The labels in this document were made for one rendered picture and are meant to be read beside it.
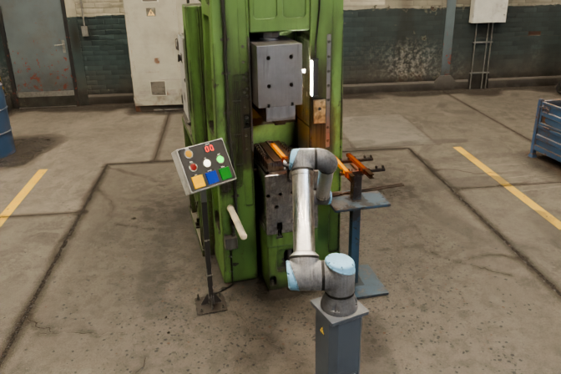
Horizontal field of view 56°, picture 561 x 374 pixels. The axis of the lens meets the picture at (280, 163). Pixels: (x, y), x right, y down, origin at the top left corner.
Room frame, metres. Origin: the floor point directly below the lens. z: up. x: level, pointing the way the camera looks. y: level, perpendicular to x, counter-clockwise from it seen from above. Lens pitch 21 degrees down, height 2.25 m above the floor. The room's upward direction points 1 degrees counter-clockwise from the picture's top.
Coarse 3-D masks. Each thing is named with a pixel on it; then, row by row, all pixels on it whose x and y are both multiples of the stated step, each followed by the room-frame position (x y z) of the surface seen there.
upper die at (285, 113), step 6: (264, 108) 3.41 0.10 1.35; (270, 108) 3.38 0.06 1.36; (276, 108) 3.39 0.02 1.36; (282, 108) 3.40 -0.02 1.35; (288, 108) 3.41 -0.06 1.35; (294, 108) 3.42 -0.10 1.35; (264, 114) 3.42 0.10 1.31; (270, 114) 3.38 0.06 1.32; (276, 114) 3.39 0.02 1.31; (282, 114) 3.40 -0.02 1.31; (288, 114) 3.41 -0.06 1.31; (294, 114) 3.42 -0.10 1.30; (270, 120) 3.38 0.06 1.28; (276, 120) 3.39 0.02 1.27
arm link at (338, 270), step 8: (328, 256) 2.32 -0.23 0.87; (336, 256) 2.32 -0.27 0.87; (344, 256) 2.32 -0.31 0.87; (328, 264) 2.26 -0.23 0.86; (336, 264) 2.25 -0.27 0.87; (344, 264) 2.25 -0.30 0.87; (352, 264) 2.26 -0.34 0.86; (328, 272) 2.24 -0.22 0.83; (336, 272) 2.22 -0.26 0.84; (344, 272) 2.22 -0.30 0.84; (352, 272) 2.24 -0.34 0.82; (328, 280) 2.22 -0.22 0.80; (336, 280) 2.22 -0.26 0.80; (344, 280) 2.22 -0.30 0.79; (352, 280) 2.24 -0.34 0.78; (328, 288) 2.23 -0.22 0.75; (336, 288) 2.22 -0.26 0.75; (344, 288) 2.22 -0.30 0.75; (352, 288) 2.25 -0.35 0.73; (336, 296) 2.22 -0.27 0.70; (344, 296) 2.22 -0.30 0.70
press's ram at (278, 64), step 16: (256, 48) 3.35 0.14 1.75; (272, 48) 3.38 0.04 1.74; (288, 48) 3.41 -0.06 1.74; (256, 64) 3.36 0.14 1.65; (272, 64) 3.38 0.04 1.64; (288, 64) 3.41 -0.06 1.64; (256, 80) 3.38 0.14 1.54; (272, 80) 3.38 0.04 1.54; (288, 80) 3.41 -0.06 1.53; (256, 96) 3.39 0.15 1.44; (272, 96) 3.38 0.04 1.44; (288, 96) 3.41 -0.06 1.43
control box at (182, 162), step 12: (204, 144) 3.16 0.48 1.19; (216, 144) 3.21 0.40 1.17; (180, 156) 3.03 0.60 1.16; (192, 156) 3.07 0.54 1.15; (204, 156) 3.12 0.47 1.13; (216, 156) 3.16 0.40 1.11; (228, 156) 3.21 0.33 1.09; (180, 168) 3.01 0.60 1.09; (204, 168) 3.07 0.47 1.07; (216, 168) 3.12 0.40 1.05; (228, 180) 3.11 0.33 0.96; (192, 192) 2.94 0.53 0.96
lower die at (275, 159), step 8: (256, 144) 3.76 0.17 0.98; (264, 144) 3.73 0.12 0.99; (280, 144) 3.72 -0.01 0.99; (256, 152) 3.67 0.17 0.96; (272, 152) 3.56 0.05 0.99; (264, 160) 3.45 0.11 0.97; (272, 160) 3.41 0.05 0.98; (280, 160) 3.39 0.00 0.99; (272, 168) 3.38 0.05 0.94; (280, 168) 3.39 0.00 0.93
